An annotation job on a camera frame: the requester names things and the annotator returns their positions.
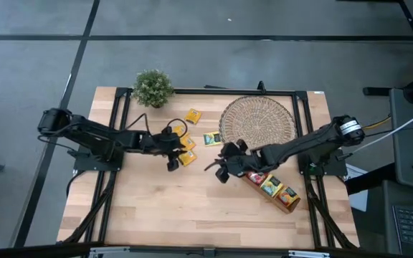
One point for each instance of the white paper sheet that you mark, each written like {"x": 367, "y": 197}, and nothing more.
{"x": 359, "y": 200}

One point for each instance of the white table sticker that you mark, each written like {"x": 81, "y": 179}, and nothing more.
{"x": 319, "y": 92}

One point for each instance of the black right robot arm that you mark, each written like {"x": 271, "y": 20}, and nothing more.
{"x": 299, "y": 145}

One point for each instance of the yellow-green tea bag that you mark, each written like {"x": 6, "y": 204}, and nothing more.
{"x": 271, "y": 185}
{"x": 212, "y": 139}

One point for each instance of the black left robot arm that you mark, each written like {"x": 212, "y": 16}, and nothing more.
{"x": 99, "y": 134}

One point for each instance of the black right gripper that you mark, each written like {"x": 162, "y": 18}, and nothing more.
{"x": 242, "y": 161}

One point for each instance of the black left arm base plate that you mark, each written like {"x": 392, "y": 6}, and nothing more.
{"x": 84, "y": 163}

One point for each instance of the black metal table frame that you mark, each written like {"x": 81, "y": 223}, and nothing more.
{"x": 210, "y": 91}

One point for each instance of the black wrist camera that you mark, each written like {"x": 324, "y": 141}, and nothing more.
{"x": 223, "y": 175}
{"x": 173, "y": 165}

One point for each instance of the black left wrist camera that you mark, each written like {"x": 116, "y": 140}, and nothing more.
{"x": 173, "y": 165}

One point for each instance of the small green potted plant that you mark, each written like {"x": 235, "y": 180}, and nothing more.
{"x": 152, "y": 87}

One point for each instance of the wooden three-compartment tea box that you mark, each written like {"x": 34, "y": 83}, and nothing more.
{"x": 264, "y": 196}

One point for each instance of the silver bracket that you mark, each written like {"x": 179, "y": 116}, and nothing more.
{"x": 308, "y": 254}
{"x": 109, "y": 251}

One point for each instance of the black camera rig beam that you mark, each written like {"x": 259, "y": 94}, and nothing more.
{"x": 31, "y": 249}

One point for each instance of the grey cart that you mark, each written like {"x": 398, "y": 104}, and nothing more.
{"x": 407, "y": 150}

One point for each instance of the black stand leg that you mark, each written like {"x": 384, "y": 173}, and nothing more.
{"x": 375, "y": 91}

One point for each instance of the red tea bag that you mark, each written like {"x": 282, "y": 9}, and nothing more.
{"x": 257, "y": 178}

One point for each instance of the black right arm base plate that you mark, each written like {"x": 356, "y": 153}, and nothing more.
{"x": 335, "y": 165}

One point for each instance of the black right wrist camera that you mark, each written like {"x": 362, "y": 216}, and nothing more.
{"x": 223, "y": 175}

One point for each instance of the round woven placemat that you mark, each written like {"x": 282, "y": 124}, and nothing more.
{"x": 256, "y": 118}

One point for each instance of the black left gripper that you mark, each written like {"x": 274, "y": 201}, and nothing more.
{"x": 163, "y": 141}

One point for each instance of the grey desk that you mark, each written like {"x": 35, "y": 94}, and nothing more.
{"x": 389, "y": 233}

